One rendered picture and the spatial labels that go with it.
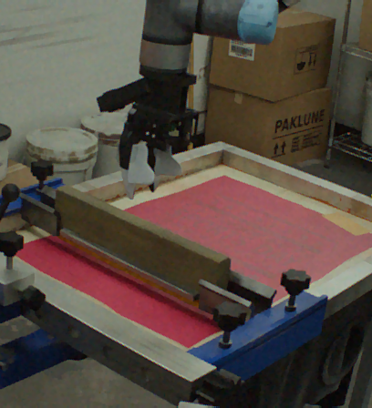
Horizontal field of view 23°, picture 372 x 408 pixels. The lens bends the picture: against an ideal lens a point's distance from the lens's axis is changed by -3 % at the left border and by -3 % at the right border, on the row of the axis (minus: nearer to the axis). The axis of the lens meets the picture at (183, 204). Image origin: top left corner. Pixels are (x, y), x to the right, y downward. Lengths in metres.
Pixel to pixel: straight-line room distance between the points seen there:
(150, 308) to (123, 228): 0.14
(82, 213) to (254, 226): 0.38
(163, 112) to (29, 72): 2.64
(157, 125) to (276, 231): 0.49
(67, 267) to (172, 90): 0.37
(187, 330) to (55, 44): 2.77
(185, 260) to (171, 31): 0.35
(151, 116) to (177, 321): 0.31
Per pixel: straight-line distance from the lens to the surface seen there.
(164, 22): 1.35
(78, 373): 3.02
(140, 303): 1.47
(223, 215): 1.82
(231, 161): 2.08
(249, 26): 1.32
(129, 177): 1.43
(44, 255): 1.60
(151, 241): 1.47
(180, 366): 1.16
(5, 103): 3.95
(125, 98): 1.42
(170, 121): 1.36
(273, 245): 1.72
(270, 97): 4.70
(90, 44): 4.22
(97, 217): 1.54
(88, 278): 1.53
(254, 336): 1.31
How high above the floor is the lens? 1.66
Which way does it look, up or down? 22 degrees down
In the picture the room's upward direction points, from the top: 6 degrees clockwise
